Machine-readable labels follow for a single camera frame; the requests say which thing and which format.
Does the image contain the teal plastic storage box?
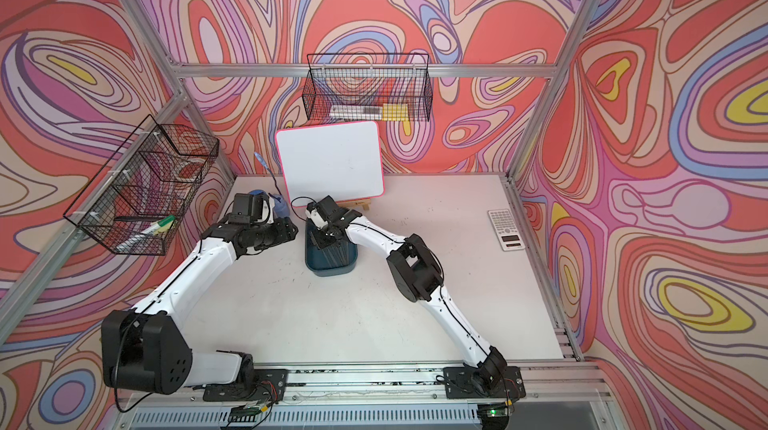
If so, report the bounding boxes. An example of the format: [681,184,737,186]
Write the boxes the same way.
[304,220,358,277]

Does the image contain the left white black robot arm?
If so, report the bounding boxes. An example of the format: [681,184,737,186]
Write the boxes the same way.
[101,217,298,396]

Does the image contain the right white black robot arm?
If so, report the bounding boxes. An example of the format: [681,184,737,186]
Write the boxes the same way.
[305,196,507,397]

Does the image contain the blue desk gadget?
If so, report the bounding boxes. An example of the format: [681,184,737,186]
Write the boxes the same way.
[253,152,290,218]

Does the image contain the blue lid cylinder container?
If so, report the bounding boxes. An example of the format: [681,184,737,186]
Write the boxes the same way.
[247,190,273,219]

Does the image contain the green white marker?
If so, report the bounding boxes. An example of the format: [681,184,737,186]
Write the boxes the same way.
[117,215,176,253]

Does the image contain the yellow item in basket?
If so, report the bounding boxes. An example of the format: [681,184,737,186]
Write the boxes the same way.
[381,103,410,121]

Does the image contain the white calculator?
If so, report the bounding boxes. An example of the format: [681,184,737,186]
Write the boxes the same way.
[487,209,525,252]

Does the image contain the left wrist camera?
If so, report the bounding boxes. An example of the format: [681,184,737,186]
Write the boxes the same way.
[228,193,269,226]

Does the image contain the white board pink frame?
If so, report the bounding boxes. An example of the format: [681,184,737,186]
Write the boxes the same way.
[276,121,385,202]

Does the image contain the left black wire basket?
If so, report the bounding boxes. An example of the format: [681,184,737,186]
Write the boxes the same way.
[63,116,219,256]

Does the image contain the black wire basket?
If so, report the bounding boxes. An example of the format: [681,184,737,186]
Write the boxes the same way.
[63,116,219,256]
[302,51,433,124]

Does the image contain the back black wire basket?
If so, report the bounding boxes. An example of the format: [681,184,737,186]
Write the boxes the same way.
[302,51,433,124]

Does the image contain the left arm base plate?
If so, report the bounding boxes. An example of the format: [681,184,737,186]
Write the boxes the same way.
[203,369,288,403]

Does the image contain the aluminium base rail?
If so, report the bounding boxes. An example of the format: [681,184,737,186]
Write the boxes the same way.
[104,361,628,429]

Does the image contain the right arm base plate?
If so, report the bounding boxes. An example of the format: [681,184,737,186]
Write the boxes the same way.
[435,365,527,402]

